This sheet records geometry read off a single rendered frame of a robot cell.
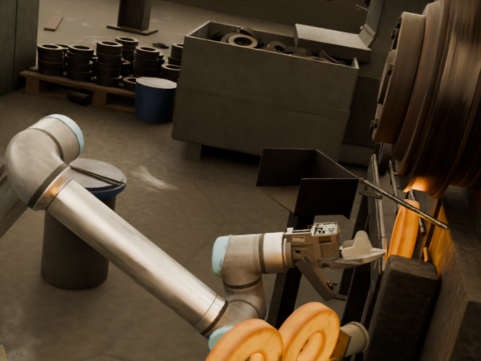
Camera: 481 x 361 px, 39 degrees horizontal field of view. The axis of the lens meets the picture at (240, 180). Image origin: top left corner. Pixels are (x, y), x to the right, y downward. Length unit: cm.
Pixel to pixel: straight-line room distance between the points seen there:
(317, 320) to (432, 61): 54
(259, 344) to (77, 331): 141
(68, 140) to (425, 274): 80
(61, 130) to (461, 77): 83
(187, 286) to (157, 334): 103
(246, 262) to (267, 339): 43
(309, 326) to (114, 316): 143
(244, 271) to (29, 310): 118
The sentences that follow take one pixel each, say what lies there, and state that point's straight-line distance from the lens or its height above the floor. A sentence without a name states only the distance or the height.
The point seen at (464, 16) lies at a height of 128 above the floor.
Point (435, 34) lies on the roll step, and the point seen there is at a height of 123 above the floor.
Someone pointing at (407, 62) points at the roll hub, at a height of 117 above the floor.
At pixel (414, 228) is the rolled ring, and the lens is 153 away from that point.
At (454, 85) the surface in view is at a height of 116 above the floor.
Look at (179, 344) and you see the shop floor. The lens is 240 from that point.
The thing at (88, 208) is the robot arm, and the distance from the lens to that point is 140.
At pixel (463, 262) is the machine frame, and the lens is 128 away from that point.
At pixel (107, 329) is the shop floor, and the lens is 243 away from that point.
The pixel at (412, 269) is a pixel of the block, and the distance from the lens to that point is 137.
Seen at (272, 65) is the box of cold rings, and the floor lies 67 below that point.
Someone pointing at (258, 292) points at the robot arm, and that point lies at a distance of 154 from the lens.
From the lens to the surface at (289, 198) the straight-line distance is 213.
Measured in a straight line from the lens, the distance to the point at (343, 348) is 126.
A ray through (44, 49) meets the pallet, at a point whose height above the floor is 34.
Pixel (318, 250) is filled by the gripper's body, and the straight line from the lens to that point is 146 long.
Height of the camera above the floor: 136
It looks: 20 degrees down
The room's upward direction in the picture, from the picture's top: 10 degrees clockwise
